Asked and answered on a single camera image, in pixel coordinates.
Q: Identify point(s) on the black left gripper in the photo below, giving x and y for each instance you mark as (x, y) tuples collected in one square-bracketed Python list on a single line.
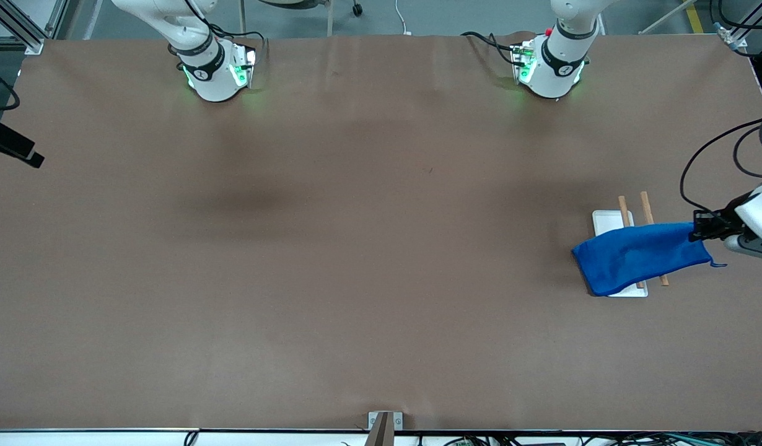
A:
[(717, 224)]

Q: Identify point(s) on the blue microfibre towel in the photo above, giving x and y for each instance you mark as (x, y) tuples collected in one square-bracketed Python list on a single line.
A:
[(635, 254)]

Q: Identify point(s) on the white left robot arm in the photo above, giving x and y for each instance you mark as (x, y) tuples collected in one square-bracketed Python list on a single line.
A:
[(557, 68)]

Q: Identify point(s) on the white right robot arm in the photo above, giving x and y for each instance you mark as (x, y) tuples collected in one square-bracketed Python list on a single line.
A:
[(207, 74)]

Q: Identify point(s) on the white towel rack wooden bars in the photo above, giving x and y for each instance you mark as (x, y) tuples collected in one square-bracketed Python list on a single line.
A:
[(604, 223)]

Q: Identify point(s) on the white diagonal bar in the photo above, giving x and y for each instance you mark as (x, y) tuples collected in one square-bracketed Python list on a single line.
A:
[(666, 18)]

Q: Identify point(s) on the brown table cover sheet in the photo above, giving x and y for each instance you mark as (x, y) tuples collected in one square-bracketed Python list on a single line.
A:
[(381, 310)]

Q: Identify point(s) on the black caster wheel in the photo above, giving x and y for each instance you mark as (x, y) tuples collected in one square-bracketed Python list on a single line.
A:
[(357, 9)]

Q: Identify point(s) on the aluminium frame profile with connector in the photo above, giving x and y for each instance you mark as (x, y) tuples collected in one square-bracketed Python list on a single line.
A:
[(731, 34)]

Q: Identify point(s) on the white table edge rail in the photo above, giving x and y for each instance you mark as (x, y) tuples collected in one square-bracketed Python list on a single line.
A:
[(77, 438)]

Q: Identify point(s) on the grey metal chair frame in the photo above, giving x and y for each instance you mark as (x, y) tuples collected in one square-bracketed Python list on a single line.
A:
[(330, 18)]

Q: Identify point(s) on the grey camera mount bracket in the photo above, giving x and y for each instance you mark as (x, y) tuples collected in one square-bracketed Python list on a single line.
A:
[(384, 427)]

